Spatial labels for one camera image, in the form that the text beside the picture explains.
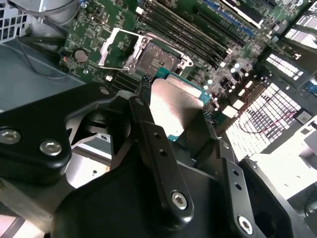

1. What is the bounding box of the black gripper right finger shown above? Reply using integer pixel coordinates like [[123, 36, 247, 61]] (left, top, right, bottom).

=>
[[184, 109, 310, 238]]

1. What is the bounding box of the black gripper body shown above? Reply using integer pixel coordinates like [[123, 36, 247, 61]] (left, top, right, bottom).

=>
[[53, 148, 238, 238]]

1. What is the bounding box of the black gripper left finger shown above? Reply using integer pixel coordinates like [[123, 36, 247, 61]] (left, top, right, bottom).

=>
[[0, 75, 195, 225]]

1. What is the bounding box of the metal socket cover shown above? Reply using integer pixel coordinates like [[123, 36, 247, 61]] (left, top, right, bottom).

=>
[[98, 27, 142, 72]]

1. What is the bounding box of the silver CPU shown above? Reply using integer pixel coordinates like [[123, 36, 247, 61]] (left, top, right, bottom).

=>
[[148, 66, 212, 143]]

